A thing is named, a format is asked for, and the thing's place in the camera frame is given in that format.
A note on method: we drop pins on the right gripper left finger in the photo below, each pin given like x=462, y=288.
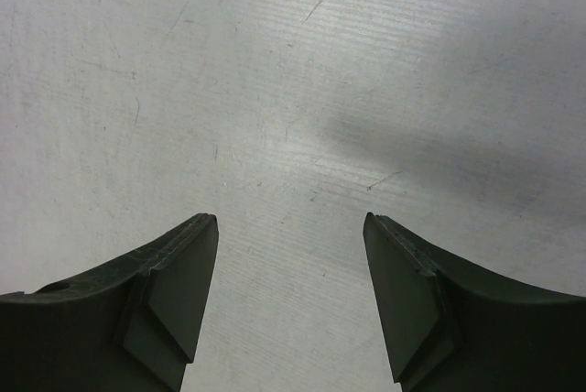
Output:
x=130, y=324

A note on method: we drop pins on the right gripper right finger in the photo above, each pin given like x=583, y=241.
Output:
x=452, y=325

